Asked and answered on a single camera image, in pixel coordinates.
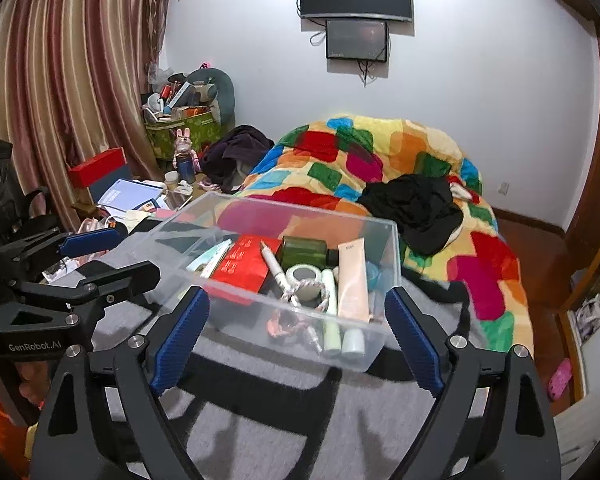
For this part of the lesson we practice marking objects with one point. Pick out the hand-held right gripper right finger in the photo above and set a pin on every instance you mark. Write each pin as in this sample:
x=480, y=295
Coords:
x=412, y=340

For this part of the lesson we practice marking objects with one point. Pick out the pink bunny figure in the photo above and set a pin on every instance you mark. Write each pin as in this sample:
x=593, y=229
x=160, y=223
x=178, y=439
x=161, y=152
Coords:
x=184, y=145

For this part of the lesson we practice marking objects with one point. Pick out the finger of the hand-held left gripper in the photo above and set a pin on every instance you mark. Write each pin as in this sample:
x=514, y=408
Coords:
x=90, y=241
x=125, y=277

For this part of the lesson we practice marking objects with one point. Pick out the black bag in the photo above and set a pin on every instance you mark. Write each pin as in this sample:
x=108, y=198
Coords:
x=42, y=210

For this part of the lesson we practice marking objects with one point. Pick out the striped pink curtain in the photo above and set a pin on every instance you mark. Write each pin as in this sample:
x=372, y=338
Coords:
x=70, y=70

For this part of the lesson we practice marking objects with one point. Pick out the black cloth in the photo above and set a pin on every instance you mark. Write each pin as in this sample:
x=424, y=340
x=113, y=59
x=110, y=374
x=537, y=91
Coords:
x=415, y=210

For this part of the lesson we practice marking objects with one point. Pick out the red card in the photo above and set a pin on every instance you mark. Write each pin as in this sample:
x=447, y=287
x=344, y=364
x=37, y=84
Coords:
x=242, y=265

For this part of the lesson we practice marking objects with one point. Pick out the clear plastic storage bin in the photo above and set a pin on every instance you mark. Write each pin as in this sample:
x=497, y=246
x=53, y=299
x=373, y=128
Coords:
x=240, y=305

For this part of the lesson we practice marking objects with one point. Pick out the grey plush toy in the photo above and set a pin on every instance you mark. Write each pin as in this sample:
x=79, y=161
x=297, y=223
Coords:
x=220, y=92

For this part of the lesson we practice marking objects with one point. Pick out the colourful patchwork blanket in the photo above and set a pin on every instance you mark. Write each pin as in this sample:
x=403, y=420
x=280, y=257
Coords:
x=480, y=270

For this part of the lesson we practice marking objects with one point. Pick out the white tape roll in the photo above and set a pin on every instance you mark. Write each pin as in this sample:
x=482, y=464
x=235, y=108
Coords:
x=305, y=287

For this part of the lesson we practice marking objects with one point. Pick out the large beige cosmetic tube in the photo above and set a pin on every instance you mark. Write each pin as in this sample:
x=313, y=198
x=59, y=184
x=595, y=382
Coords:
x=352, y=285

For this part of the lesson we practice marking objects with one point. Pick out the green box full of clutter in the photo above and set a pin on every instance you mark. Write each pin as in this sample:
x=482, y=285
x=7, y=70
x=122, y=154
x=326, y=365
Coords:
x=180, y=135

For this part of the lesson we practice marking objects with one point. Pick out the dark purple cloth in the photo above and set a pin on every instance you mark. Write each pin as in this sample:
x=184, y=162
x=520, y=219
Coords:
x=230, y=155

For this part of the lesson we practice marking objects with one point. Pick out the white slim spray pen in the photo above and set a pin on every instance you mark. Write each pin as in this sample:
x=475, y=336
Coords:
x=274, y=270

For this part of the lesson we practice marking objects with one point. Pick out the pink clog shoe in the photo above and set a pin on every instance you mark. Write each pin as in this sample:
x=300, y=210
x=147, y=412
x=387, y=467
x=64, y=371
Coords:
x=560, y=380

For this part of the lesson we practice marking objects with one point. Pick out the wall power outlet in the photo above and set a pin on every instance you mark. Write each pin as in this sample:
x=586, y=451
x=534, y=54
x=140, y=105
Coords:
x=503, y=188

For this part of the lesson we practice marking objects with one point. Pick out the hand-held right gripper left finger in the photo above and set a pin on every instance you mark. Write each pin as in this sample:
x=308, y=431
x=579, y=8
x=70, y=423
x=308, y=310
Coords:
x=180, y=340

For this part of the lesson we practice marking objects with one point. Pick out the red box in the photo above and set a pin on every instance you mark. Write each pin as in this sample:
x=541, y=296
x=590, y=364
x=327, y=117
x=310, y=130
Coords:
x=95, y=167

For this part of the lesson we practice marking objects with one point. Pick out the blue notebook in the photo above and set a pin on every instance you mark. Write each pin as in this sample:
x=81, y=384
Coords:
x=130, y=194

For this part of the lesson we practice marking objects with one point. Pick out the grey and black mat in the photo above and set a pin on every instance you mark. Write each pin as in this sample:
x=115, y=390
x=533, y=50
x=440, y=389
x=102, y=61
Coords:
x=280, y=420

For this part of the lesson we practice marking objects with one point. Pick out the dark green glass jar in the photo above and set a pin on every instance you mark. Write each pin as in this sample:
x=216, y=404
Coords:
x=305, y=251

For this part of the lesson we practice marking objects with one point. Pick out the light green cosmetic tube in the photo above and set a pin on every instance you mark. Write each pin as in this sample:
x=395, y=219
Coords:
x=331, y=330

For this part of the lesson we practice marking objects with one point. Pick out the wooden cabinet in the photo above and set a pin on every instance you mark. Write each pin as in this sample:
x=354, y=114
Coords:
x=567, y=320

